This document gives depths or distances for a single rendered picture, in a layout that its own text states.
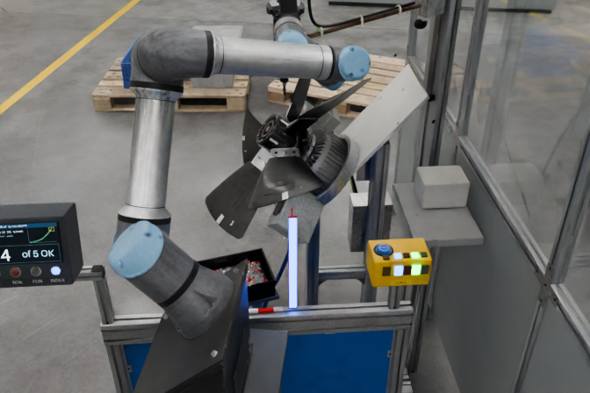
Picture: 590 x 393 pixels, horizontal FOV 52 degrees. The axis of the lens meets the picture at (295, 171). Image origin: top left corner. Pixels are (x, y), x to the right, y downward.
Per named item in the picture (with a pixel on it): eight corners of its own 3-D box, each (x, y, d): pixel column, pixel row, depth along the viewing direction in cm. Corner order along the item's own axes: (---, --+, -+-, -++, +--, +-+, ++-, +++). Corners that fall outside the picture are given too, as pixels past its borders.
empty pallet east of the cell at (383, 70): (441, 81, 533) (444, 66, 525) (412, 130, 455) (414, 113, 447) (314, 60, 574) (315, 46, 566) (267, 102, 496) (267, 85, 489)
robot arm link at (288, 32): (298, 76, 143) (269, 55, 140) (294, 59, 152) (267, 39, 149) (319, 50, 140) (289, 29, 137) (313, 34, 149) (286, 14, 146)
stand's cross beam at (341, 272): (363, 271, 240) (364, 263, 238) (365, 278, 237) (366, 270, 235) (316, 274, 239) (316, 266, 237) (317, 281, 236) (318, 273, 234)
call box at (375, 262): (420, 265, 179) (423, 236, 173) (428, 289, 170) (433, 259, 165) (365, 267, 178) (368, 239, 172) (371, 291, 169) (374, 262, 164)
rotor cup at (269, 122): (282, 153, 211) (252, 132, 206) (309, 124, 205) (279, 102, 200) (284, 175, 198) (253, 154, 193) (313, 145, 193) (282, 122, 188)
